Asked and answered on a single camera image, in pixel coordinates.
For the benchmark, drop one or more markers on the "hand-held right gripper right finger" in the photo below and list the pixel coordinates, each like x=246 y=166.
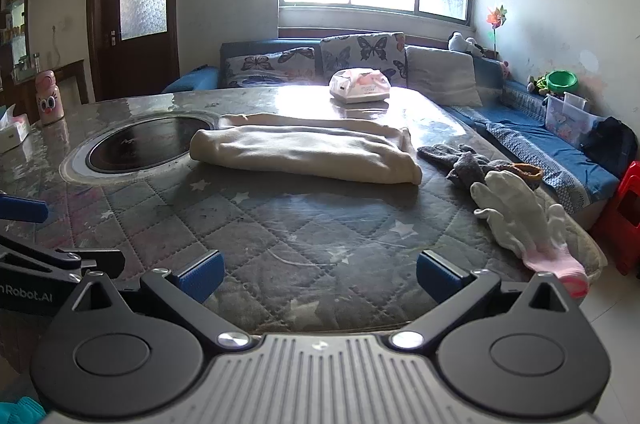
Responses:
x=440 y=276

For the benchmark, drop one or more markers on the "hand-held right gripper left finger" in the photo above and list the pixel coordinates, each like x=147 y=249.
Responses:
x=202 y=276

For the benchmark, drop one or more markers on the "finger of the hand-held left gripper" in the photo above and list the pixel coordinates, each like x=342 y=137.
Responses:
x=22 y=209
x=95 y=264

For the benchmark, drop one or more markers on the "cream garment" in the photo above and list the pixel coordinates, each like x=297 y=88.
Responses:
x=300 y=154

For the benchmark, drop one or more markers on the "white tissue box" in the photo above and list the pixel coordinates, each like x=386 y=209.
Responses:
x=12 y=134

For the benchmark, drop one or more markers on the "white glove pink cuff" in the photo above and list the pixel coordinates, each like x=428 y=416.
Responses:
x=515 y=209

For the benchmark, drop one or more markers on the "grey knit glove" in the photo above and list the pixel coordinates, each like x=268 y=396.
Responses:
x=470 y=171
x=440 y=154

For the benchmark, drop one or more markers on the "pink cartoon bottle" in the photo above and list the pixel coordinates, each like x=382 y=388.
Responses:
x=49 y=101

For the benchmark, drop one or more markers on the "teal cloth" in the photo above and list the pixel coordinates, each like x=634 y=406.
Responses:
x=20 y=411

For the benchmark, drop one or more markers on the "round built-in induction cooker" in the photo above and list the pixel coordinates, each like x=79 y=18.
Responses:
x=140 y=146

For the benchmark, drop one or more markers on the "dark wooden door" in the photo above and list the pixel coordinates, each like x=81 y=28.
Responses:
x=105 y=69

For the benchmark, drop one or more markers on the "blue sofa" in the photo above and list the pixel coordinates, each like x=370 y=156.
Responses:
x=570 y=159

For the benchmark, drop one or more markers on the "red plastic stool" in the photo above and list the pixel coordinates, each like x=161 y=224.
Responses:
x=622 y=214

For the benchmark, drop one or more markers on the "clear plastic storage box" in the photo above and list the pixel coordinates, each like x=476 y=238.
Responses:
x=570 y=121

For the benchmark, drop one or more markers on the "plain beige cushion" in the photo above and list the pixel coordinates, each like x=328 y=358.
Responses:
x=442 y=74

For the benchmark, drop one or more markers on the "white tissue pack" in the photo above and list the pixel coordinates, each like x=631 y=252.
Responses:
x=357 y=86

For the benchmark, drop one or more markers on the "black bag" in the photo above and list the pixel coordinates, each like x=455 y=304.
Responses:
x=610 y=146

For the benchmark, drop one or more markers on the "butterfly print cushion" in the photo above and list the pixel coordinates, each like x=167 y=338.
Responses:
x=270 y=64
x=365 y=49

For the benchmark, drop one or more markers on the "green plastic bowl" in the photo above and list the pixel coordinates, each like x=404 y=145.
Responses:
x=561 y=81

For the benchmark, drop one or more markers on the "white plush toy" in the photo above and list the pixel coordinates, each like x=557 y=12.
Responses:
x=460 y=41

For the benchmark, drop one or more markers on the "colourful pinwheel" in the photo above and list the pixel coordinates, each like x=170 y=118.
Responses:
x=496 y=18

